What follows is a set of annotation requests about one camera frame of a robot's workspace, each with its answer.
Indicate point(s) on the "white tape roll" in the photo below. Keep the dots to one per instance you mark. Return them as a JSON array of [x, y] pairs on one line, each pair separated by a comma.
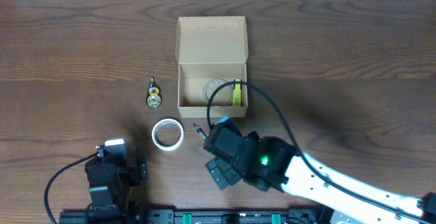
[[168, 134]]

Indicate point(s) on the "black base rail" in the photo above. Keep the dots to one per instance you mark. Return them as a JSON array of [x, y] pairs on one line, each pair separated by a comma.
[[168, 216]]

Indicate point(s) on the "clear tape roll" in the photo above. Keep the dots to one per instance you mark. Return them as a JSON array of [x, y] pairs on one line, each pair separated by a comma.
[[223, 97]]

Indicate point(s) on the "black pen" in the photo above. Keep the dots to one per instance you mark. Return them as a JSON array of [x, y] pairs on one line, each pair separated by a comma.
[[200, 131]]

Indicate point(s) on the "black yellow correction tape dispenser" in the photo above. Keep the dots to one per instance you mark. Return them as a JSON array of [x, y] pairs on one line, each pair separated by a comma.
[[153, 98]]

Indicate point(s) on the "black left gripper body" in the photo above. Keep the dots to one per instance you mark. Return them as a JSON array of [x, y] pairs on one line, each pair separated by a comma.
[[136, 173]]

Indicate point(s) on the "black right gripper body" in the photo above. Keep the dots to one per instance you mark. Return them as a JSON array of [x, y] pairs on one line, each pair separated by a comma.
[[232, 173]]

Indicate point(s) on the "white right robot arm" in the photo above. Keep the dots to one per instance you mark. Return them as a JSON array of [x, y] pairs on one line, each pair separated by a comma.
[[269, 162]]

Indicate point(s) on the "yellow highlighter marker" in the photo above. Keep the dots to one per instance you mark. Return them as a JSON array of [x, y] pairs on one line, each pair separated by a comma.
[[237, 93]]

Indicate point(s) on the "open cardboard box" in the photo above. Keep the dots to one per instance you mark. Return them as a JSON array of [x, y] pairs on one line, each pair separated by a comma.
[[210, 51]]

